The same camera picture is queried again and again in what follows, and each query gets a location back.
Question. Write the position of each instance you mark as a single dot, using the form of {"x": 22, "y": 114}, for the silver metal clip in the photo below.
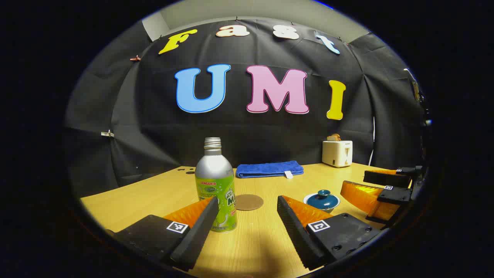
{"x": 108, "y": 134}

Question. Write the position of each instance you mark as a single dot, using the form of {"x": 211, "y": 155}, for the white toaster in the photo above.
{"x": 336, "y": 154}

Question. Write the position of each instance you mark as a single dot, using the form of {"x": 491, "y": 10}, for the silver green water bottle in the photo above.
{"x": 214, "y": 170}

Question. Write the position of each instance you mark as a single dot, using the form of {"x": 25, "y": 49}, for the toast slice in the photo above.
{"x": 334, "y": 137}

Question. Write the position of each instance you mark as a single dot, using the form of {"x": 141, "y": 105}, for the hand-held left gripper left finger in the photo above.
{"x": 197, "y": 239}

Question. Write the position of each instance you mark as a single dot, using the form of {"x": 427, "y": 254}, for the folded blue towel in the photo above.
{"x": 266, "y": 169}

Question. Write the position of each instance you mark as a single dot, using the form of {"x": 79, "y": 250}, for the round brown coaster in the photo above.
{"x": 250, "y": 202}

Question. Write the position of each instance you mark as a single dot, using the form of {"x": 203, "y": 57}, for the black backdrop cloth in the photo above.
{"x": 154, "y": 135}

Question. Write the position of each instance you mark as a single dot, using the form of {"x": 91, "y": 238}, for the white teacup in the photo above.
{"x": 306, "y": 199}

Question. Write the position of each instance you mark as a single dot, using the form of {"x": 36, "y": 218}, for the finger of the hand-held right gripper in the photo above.
{"x": 361, "y": 197}
{"x": 386, "y": 178}

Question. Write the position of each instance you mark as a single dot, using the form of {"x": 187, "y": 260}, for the copper metal clip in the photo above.
{"x": 136, "y": 58}

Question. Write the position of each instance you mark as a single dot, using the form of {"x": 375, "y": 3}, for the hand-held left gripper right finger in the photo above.
{"x": 295, "y": 235}

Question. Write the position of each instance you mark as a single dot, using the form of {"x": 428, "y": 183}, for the dark blue teacup lid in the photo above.
{"x": 323, "y": 200}

